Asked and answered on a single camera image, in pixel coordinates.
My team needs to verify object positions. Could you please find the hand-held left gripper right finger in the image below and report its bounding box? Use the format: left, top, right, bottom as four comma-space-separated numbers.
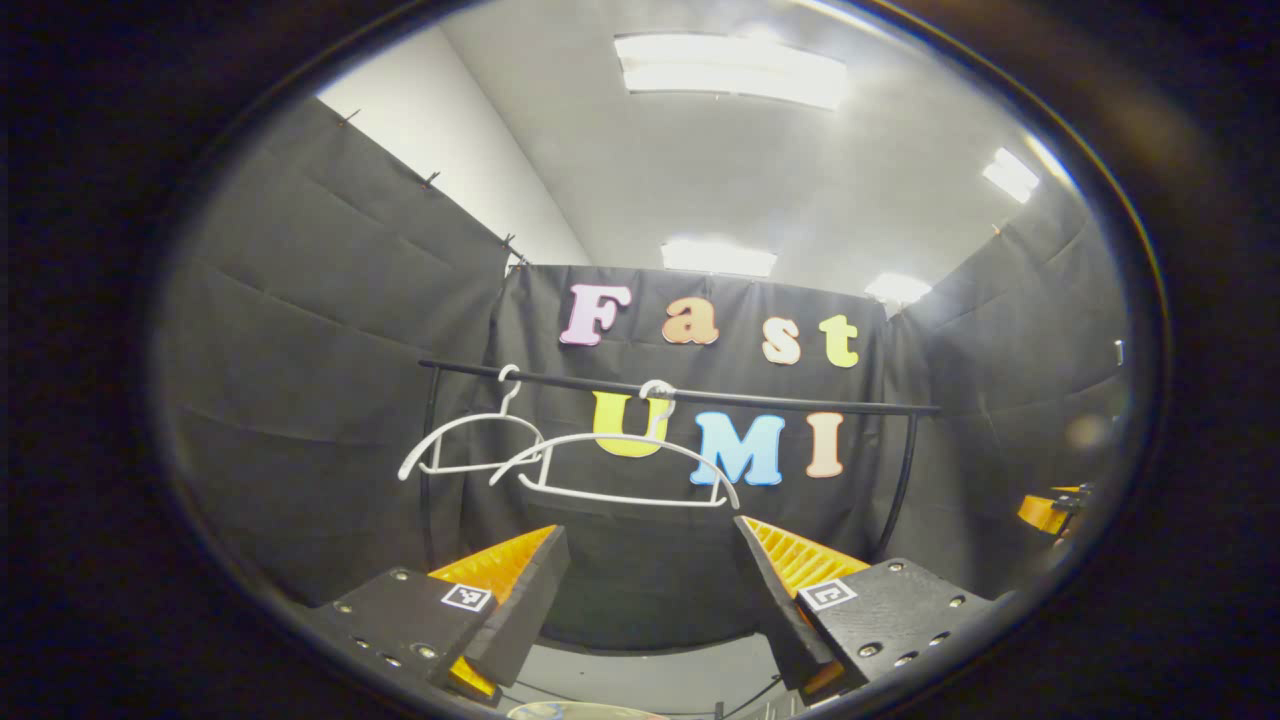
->
733, 515, 1001, 713

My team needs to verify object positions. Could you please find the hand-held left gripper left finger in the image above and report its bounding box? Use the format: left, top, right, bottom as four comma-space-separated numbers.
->
300, 525, 571, 711

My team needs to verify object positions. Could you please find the white plastic clothes hanger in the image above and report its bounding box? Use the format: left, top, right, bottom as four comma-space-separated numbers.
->
489, 379, 742, 511
397, 364, 548, 482

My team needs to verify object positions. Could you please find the black metal clothes rack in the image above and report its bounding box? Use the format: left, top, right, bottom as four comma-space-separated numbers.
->
418, 358, 941, 571

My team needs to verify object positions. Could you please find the black backdrop cloth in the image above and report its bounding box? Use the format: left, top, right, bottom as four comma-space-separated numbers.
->
150, 95, 1131, 651

